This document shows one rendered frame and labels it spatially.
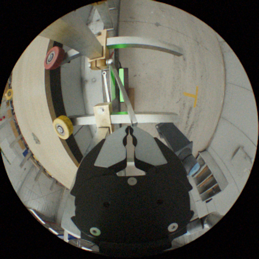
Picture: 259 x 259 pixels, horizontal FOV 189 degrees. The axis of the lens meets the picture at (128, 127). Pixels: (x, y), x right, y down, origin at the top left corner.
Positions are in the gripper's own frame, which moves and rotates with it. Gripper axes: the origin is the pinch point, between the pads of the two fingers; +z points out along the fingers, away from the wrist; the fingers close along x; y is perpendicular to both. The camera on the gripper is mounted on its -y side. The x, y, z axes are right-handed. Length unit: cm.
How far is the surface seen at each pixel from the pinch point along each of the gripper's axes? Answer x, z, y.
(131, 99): 5, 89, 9
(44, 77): -27.2, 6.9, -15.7
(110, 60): -4.3, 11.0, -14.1
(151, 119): 7.6, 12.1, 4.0
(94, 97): -19.9, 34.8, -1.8
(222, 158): 260, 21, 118
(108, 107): -5.8, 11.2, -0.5
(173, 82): 68, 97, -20
